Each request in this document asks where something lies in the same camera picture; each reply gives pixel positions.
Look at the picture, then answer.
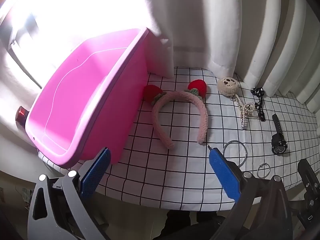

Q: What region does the black studded hair clip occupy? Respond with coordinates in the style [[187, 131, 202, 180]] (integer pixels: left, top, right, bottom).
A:
[[251, 87, 266, 122]]

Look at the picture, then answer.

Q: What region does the beige plush sloth keychain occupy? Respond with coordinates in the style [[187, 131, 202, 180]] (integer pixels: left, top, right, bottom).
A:
[[216, 77, 242, 105]]

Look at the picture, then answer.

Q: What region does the pink fluffy strawberry headband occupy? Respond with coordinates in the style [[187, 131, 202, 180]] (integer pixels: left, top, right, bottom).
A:
[[143, 79, 209, 148]]

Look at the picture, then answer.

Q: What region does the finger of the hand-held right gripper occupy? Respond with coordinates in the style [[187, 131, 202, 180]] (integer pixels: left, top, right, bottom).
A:
[[297, 158, 320, 202]]

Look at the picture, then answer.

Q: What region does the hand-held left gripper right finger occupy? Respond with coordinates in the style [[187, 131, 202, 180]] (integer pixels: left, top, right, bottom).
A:
[[208, 145, 293, 240]]

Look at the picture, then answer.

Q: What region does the pearl hair claw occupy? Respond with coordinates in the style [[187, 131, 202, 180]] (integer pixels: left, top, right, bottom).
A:
[[239, 102, 257, 130]]

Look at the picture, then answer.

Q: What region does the pink plastic tub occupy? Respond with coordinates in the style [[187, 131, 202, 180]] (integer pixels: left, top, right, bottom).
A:
[[25, 27, 150, 169]]

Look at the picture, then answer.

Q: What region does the silver bangle with clasp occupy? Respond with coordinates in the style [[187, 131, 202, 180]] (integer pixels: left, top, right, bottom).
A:
[[257, 163, 272, 179]]

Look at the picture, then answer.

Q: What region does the black wrist watch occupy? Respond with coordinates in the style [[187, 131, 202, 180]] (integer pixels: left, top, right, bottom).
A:
[[271, 114, 288, 155]]

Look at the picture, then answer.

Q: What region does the red metal bottle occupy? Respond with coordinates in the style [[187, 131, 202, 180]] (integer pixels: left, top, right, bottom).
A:
[[15, 106, 28, 128]]

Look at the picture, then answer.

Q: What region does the white curtain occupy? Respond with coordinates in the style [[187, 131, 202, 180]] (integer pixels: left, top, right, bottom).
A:
[[0, 0, 320, 113]]

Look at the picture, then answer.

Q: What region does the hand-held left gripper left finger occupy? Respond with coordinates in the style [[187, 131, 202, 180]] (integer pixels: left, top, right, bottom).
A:
[[27, 147, 112, 240]]

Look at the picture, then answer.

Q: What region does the thin large silver ring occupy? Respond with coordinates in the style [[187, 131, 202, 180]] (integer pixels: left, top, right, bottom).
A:
[[222, 140, 248, 168]]

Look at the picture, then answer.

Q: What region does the white checked tablecloth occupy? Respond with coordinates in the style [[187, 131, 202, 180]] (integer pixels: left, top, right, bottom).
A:
[[37, 66, 320, 210]]

